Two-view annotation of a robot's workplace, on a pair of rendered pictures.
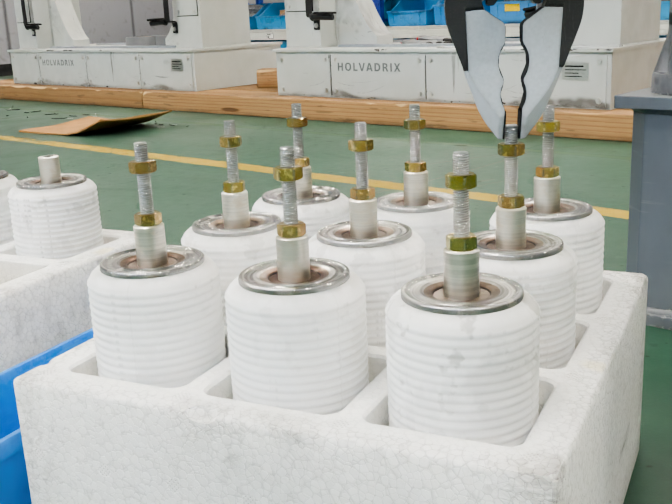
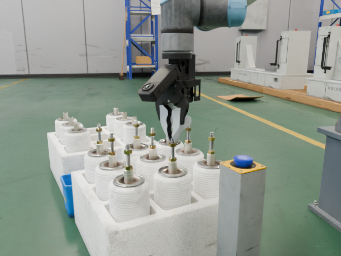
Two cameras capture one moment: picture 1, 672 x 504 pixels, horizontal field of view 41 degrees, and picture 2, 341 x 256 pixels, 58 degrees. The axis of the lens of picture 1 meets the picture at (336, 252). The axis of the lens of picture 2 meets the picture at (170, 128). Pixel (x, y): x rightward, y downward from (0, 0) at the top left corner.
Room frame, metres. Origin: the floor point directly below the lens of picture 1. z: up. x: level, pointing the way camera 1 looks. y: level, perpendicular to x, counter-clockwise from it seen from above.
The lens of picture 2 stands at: (0.03, -0.55, 0.55)
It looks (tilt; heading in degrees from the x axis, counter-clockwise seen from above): 14 degrees down; 35
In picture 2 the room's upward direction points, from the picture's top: straight up
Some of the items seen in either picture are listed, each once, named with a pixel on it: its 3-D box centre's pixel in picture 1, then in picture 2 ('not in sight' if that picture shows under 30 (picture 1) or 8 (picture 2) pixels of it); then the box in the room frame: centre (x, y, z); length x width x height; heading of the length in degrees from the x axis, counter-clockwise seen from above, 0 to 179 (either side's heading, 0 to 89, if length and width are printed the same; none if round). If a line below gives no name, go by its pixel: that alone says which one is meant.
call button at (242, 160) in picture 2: not in sight; (242, 161); (0.62, -0.32, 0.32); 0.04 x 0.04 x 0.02
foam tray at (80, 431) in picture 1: (371, 420); (153, 209); (0.68, -0.02, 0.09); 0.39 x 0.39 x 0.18; 64
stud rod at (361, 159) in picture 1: (361, 170); (152, 140); (0.68, -0.02, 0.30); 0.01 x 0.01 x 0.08
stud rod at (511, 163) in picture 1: (511, 177); (172, 152); (0.63, -0.13, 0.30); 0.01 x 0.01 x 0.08
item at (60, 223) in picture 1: (62, 260); (134, 144); (0.98, 0.31, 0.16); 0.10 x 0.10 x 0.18
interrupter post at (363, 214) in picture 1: (363, 218); (152, 153); (0.68, -0.02, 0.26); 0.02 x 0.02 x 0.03
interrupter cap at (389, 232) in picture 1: (364, 234); (152, 158); (0.68, -0.02, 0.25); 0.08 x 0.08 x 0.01
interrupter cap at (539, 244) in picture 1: (510, 245); (172, 171); (0.63, -0.13, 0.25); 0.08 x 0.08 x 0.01
